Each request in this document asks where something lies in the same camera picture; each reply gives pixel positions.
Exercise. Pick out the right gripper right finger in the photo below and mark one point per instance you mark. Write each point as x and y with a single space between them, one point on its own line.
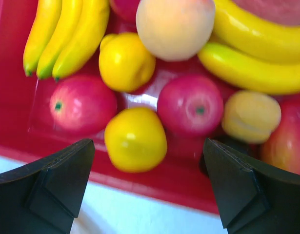
252 197

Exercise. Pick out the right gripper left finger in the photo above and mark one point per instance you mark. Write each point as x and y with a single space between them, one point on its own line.
45 196

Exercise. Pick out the red yellow mango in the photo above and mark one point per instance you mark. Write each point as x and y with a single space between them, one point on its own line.
282 149

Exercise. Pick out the yellow pear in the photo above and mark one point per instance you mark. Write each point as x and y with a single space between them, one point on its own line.
135 140

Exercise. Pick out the yellow lemon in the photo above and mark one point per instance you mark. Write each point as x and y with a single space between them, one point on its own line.
125 64

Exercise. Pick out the pale orange peach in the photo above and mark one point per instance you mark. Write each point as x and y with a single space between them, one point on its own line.
175 30

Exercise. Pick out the dark purple plum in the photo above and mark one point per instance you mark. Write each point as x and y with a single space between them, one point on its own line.
247 149

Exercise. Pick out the red plastic tray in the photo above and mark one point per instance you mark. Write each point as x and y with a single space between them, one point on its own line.
28 132

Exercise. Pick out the right yellow banana bunch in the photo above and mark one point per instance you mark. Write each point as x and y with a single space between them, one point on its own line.
252 53

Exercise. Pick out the yellow banana bunch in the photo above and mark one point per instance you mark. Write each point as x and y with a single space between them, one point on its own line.
64 36
252 53

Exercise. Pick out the left yellow banana bunch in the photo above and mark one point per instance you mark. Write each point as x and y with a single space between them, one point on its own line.
64 36

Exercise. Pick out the watermelon slice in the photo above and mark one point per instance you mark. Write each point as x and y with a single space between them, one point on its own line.
286 12

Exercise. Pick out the dark red apple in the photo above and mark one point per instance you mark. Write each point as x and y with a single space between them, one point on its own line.
125 9

